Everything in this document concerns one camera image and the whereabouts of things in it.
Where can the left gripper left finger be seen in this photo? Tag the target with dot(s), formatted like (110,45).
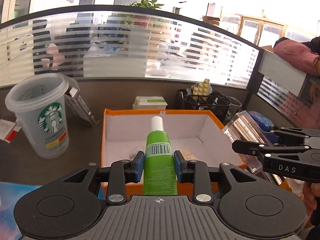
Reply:
(118,175)

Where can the clear glass jar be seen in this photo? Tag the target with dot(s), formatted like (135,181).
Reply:
(234,107)

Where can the person in pink sleeve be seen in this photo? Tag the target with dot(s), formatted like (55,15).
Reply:
(304,56)

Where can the operator right hand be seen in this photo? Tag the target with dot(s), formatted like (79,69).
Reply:
(311,191)

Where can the black white carton box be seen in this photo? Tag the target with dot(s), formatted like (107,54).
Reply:
(77,103)

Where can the white red paper card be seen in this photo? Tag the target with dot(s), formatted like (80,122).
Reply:
(8,130)

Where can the orange cardboard box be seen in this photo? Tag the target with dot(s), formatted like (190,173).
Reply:
(200,132)

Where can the cream cosmetic tube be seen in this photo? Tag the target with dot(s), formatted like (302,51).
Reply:
(188,155)

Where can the black mesh organizer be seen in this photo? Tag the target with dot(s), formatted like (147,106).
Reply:
(215,102)

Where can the blue tissue pack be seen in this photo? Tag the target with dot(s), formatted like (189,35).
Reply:
(263,122)

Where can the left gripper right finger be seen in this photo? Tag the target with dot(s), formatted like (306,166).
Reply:
(199,174)

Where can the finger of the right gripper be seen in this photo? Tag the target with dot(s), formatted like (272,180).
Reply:
(255,148)
(294,136)

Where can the beige building brick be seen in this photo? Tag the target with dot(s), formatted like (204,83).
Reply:
(201,91)

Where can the green white medicine box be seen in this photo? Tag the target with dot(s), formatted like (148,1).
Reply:
(149,102)

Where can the Starbucks plastic cup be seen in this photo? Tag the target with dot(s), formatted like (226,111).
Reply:
(39,106)

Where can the clear plastic printed jar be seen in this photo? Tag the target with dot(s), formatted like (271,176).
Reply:
(132,156)

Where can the colourful AGON desk mat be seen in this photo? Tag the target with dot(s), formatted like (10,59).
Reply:
(10,194)

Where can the green tube white cap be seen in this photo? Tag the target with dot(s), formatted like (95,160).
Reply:
(159,167)

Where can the potted green plant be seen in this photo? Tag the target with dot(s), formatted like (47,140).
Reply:
(151,4)

